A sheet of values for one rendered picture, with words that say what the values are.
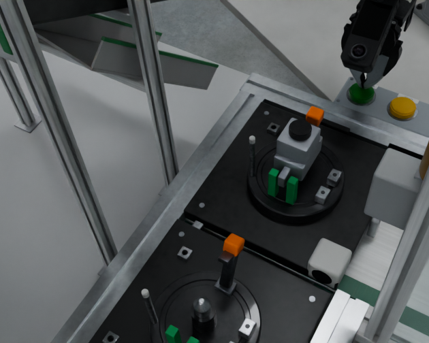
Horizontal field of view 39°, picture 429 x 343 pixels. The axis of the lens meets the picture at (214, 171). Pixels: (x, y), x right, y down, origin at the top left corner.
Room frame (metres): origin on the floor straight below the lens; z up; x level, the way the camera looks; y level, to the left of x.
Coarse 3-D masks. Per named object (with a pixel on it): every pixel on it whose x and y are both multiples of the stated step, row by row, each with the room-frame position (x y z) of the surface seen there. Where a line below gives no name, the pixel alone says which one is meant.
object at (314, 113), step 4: (312, 108) 0.55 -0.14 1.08; (316, 108) 0.55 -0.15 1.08; (308, 112) 0.55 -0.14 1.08; (312, 112) 0.55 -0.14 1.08; (316, 112) 0.55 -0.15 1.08; (320, 112) 0.55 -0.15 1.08; (308, 116) 0.54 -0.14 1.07; (312, 116) 0.54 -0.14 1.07; (316, 116) 0.54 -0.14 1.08; (320, 116) 0.54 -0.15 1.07; (308, 120) 0.54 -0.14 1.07; (312, 120) 0.54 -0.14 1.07; (316, 120) 0.54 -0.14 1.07; (320, 120) 0.54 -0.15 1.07; (312, 124) 0.54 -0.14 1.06; (316, 124) 0.53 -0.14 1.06
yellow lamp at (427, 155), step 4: (428, 144) 0.31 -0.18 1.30; (428, 148) 0.30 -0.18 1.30; (424, 152) 0.31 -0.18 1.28; (428, 152) 0.30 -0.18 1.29; (424, 156) 0.31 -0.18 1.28; (428, 156) 0.30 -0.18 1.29; (424, 160) 0.30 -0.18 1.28; (428, 160) 0.30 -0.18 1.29; (420, 164) 0.31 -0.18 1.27; (424, 164) 0.30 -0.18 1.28; (428, 164) 0.30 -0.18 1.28; (420, 168) 0.31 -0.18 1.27; (424, 168) 0.30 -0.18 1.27; (420, 172) 0.30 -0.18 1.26; (424, 172) 0.30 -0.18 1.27; (424, 176) 0.30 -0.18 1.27
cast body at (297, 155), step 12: (300, 120) 0.52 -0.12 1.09; (288, 132) 0.51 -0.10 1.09; (300, 132) 0.50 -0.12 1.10; (312, 132) 0.50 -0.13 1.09; (276, 144) 0.50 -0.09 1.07; (288, 144) 0.49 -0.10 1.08; (300, 144) 0.49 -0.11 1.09; (312, 144) 0.49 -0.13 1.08; (276, 156) 0.49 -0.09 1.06; (288, 156) 0.49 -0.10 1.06; (300, 156) 0.48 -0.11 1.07; (312, 156) 0.49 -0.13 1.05; (276, 168) 0.49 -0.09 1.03; (288, 168) 0.48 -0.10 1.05; (300, 168) 0.47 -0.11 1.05; (300, 180) 0.47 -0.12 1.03
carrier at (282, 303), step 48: (192, 240) 0.42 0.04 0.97; (144, 288) 0.36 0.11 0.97; (192, 288) 0.34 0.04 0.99; (240, 288) 0.34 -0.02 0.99; (288, 288) 0.34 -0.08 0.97; (96, 336) 0.30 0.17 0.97; (144, 336) 0.29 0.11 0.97; (192, 336) 0.28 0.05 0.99; (240, 336) 0.27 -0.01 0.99; (288, 336) 0.28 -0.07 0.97
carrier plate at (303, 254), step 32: (256, 128) 0.62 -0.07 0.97; (320, 128) 0.60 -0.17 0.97; (224, 160) 0.56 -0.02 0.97; (352, 160) 0.54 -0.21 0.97; (224, 192) 0.50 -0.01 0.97; (352, 192) 0.48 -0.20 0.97; (224, 224) 0.45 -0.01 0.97; (256, 224) 0.44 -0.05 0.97; (288, 224) 0.44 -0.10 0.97; (320, 224) 0.43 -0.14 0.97; (352, 224) 0.43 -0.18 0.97; (288, 256) 0.39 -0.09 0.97; (352, 256) 0.38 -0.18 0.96
